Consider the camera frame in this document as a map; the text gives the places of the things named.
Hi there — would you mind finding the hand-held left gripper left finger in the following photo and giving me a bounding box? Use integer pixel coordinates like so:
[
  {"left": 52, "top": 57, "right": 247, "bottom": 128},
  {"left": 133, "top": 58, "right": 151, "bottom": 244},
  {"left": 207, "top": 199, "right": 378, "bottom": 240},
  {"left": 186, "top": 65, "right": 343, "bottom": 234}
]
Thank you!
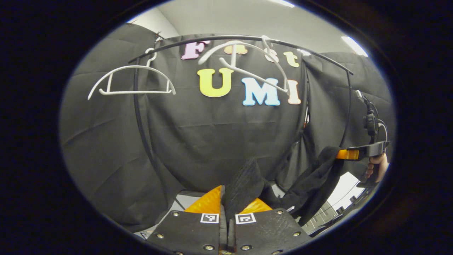
[{"left": 147, "top": 185, "right": 227, "bottom": 255}]

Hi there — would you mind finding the black knit garment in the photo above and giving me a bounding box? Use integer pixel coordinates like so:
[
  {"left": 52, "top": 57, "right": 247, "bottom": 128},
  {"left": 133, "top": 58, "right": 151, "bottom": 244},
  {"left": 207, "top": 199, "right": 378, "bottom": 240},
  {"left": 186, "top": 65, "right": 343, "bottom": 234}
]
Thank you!
[{"left": 222, "top": 146, "right": 345, "bottom": 227}]

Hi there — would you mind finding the black metal clothes rack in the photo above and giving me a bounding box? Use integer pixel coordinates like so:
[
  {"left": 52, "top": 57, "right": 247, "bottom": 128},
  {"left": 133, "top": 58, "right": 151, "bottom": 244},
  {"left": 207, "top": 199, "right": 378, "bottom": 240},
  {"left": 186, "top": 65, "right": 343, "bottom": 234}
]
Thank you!
[{"left": 128, "top": 34, "right": 354, "bottom": 213}]

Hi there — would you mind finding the ceiling light panel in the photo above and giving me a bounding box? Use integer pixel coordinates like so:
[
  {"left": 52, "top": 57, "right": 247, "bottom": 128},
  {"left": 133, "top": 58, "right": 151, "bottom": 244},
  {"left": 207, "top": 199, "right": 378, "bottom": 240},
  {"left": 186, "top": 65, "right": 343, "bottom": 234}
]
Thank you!
[
  {"left": 267, "top": 0, "right": 296, "bottom": 8},
  {"left": 341, "top": 35, "right": 368, "bottom": 57}
]

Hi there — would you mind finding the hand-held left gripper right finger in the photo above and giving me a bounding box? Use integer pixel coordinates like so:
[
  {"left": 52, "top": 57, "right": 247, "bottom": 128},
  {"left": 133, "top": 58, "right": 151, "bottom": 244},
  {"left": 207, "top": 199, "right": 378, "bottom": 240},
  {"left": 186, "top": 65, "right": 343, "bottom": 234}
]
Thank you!
[{"left": 228, "top": 198, "right": 312, "bottom": 255}]

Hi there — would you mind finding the white plastic hanger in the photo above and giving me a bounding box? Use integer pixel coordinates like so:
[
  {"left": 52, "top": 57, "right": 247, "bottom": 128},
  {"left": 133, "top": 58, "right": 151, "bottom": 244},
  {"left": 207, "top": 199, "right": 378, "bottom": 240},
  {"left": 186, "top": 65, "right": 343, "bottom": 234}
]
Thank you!
[
  {"left": 197, "top": 35, "right": 291, "bottom": 94},
  {"left": 87, "top": 48, "right": 176, "bottom": 100}
]

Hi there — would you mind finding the black backdrop cloth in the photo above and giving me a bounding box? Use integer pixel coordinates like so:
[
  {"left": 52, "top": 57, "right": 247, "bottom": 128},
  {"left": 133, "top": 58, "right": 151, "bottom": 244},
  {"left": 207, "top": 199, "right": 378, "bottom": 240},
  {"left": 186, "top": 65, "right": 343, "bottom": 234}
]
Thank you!
[{"left": 59, "top": 23, "right": 396, "bottom": 232}]

